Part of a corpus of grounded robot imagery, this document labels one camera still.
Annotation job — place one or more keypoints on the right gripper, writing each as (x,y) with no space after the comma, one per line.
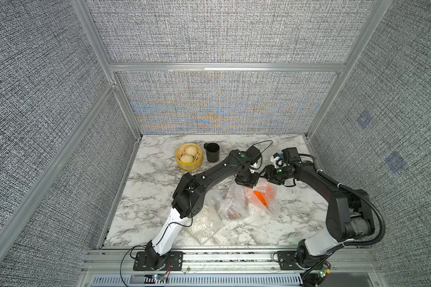
(268,174)

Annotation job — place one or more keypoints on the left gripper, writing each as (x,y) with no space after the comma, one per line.
(251,183)

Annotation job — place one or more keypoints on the bubble wrap around orange plate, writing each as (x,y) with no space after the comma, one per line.
(262,183)

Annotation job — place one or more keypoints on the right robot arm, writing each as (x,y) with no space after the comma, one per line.
(351,219)

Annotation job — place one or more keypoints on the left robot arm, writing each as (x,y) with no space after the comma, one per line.
(189,196)

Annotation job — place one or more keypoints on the bubble wrapped dark red plate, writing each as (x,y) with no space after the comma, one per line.
(231,203)

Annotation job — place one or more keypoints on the bubble wrapped white plate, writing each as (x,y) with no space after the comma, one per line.
(205,225)

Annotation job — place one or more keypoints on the black cup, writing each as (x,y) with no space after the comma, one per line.
(212,151)

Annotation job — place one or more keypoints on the yellow bamboo steamer basket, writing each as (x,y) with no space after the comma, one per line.
(198,159)

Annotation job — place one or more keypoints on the upper steamed bun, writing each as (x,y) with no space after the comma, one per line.
(191,150)

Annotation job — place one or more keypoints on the steamed bun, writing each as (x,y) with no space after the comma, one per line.
(187,158)
(191,150)

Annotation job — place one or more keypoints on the lower steamed bun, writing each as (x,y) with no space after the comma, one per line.
(187,158)

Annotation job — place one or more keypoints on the right base circuit board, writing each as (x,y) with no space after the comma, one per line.
(322,274)

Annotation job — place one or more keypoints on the base circuit board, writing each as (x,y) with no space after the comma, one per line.
(159,278)
(322,274)

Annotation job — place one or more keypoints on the left base circuit board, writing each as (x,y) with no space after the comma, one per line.
(159,278)

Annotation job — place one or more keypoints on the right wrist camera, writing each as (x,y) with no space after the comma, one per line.
(287,157)

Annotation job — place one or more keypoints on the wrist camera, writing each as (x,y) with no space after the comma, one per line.
(287,157)
(256,158)

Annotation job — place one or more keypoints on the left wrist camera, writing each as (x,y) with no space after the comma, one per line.
(256,158)

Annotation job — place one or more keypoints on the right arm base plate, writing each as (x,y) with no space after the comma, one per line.
(287,260)

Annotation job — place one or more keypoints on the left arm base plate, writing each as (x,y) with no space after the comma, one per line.
(171,261)

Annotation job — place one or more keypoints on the aluminium front rail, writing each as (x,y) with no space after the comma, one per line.
(249,259)

